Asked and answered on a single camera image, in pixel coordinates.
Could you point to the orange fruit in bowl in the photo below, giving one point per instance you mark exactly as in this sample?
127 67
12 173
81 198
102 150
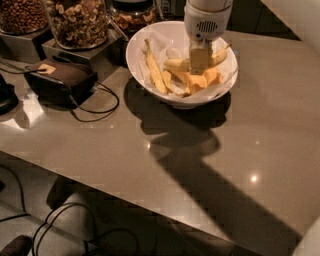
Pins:
195 83

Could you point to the white ceramic bowl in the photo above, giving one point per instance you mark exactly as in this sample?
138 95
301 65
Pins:
181 63

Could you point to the black round object left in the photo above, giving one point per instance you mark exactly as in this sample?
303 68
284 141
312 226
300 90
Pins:
8 97

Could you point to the dark object bottom left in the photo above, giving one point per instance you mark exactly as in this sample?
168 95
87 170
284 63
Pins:
19 246

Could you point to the glass jar of mixed nuts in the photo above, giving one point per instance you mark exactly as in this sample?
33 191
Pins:
77 24

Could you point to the right metal jar stand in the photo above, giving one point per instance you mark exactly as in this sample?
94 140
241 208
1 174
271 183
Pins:
104 59

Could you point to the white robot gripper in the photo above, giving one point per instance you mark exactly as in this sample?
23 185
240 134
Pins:
206 26

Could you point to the long left yellow banana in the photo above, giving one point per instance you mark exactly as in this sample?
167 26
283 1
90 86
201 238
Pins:
155 72

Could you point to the left metal jar stand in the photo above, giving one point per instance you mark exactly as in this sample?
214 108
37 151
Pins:
25 48

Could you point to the glass jar of dried fruit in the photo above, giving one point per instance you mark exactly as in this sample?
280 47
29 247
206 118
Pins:
132 15

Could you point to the glass jar of almonds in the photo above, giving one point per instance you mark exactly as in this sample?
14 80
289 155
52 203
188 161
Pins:
19 17

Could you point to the metal jar stand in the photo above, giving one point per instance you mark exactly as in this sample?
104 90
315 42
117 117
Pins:
25 48
104 59

